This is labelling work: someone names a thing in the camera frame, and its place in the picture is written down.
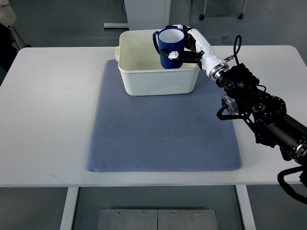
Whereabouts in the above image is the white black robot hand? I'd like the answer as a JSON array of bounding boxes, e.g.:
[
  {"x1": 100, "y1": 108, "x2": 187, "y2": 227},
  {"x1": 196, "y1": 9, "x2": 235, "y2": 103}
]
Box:
[{"x1": 160, "y1": 24, "x2": 229, "y2": 81}]

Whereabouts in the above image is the blue mug white inside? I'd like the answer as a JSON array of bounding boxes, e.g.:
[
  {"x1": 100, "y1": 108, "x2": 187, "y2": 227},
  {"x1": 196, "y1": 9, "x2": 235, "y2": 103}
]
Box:
[{"x1": 153, "y1": 27, "x2": 185, "y2": 69}]

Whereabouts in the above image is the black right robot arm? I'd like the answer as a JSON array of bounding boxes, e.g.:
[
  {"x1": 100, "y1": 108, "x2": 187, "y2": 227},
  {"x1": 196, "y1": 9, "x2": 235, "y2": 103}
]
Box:
[{"x1": 216, "y1": 35, "x2": 307, "y2": 204}]

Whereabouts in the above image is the cream plastic box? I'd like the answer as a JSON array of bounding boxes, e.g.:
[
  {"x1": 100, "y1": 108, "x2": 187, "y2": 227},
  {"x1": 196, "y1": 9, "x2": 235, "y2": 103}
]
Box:
[{"x1": 115, "y1": 30, "x2": 200, "y2": 96}]

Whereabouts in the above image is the grey floor outlet plate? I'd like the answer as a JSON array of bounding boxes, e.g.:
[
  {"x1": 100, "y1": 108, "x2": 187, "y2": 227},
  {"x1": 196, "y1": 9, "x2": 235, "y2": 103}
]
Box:
[{"x1": 221, "y1": 36, "x2": 234, "y2": 44}]

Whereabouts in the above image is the black caster wheel left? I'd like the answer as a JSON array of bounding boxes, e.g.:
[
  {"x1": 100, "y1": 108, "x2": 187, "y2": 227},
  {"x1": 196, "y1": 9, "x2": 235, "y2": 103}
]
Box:
[{"x1": 199, "y1": 14, "x2": 205, "y2": 20}]

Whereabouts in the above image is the black caster wheel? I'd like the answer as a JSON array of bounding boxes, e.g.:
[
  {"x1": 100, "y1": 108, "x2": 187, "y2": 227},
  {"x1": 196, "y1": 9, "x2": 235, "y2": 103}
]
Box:
[
  {"x1": 238, "y1": 13, "x2": 244, "y2": 19},
  {"x1": 199, "y1": 14, "x2": 205, "y2": 20}
]

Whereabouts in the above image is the black caster wheel right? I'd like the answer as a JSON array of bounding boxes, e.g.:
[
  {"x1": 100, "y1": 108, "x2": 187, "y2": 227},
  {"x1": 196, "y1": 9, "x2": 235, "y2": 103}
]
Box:
[{"x1": 238, "y1": 13, "x2": 244, "y2": 19}]

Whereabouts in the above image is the blue textured mat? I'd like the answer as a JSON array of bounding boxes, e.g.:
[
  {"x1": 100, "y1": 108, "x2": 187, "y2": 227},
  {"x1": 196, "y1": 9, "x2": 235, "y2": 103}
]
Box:
[{"x1": 86, "y1": 60, "x2": 242, "y2": 173}]

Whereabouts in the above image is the grey metal floor plate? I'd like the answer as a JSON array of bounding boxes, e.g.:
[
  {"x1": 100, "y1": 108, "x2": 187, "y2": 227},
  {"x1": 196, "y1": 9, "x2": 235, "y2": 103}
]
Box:
[{"x1": 98, "y1": 209, "x2": 218, "y2": 230}]

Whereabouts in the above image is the white pedestal column base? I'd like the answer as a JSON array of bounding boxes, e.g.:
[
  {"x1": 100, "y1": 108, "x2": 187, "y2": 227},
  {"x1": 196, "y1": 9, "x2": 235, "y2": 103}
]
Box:
[{"x1": 103, "y1": 0, "x2": 172, "y2": 31}]

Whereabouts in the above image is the white table leg frame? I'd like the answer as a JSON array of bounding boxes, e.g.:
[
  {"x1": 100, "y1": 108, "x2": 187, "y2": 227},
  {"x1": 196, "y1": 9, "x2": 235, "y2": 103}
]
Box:
[{"x1": 60, "y1": 187, "x2": 79, "y2": 230}]

